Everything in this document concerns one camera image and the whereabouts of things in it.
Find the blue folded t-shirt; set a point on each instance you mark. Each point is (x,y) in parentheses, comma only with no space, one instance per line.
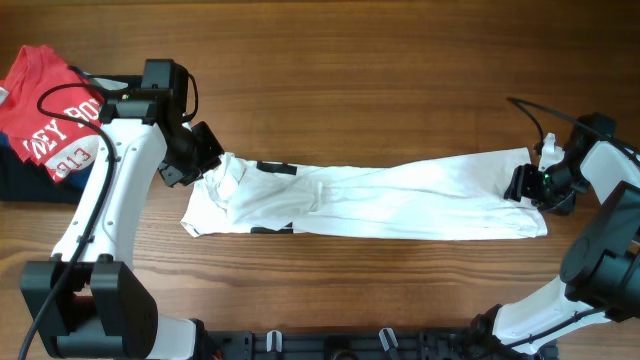
(76,178)

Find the red printed t-shirt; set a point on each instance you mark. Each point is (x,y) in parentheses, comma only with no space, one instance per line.
(61,146)

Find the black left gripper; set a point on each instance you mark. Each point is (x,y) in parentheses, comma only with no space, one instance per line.
(212,153)

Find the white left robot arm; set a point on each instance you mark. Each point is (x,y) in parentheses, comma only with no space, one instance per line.
(85,300)

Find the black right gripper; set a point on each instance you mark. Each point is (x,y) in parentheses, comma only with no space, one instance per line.
(522,185)

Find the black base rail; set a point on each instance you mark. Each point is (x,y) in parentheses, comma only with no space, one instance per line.
(430,344)

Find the white t-shirt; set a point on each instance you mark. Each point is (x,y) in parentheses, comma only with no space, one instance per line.
(451,198)

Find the black folded t-shirt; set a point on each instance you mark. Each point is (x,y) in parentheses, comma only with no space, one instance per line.
(19,186)

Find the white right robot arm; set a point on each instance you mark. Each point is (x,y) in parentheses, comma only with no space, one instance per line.
(598,281)

